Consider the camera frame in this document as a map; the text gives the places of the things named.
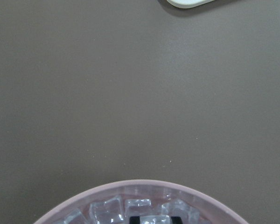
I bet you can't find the pink bowl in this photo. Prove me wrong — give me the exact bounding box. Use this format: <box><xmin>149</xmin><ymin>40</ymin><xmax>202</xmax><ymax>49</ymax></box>
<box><xmin>36</xmin><ymin>180</ymin><xmax>247</xmax><ymax>224</ymax></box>

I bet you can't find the clear ice cube pile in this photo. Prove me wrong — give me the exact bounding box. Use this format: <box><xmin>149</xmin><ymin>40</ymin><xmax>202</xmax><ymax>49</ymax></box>
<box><xmin>54</xmin><ymin>195</ymin><xmax>202</xmax><ymax>224</ymax></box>

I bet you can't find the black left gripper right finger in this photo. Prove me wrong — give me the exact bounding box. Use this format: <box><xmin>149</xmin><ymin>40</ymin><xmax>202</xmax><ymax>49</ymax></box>
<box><xmin>171</xmin><ymin>216</ymin><xmax>181</xmax><ymax>224</ymax></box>

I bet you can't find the cream rabbit tray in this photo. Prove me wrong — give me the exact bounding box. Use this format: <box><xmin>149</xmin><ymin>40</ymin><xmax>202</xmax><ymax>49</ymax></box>
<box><xmin>167</xmin><ymin>0</ymin><xmax>214</xmax><ymax>9</ymax></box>

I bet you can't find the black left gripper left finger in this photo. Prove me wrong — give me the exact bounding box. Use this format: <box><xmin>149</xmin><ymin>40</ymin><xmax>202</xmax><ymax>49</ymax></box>
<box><xmin>129</xmin><ymin>216</ymin><xmax>140</xmax><ymax>224</ymax></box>

